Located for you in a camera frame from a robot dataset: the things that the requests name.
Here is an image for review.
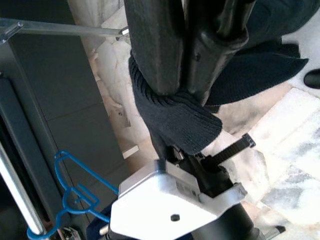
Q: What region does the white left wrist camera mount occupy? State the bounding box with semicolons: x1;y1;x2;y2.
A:
109;159;249;235

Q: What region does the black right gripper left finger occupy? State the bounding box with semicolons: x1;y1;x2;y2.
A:
124;0;186;98

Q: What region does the black polo shirt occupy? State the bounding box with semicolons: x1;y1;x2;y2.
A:
128;0;320;156

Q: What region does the black robot foot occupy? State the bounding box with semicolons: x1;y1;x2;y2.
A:
303;69;320;89

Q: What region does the silver metal clothes rack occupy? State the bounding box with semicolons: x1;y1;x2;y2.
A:
0;16;130;237

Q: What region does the blue plastic hanger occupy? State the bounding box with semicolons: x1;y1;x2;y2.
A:
26;149;121;240

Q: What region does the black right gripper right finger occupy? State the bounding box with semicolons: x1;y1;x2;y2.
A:
184;0;252;106

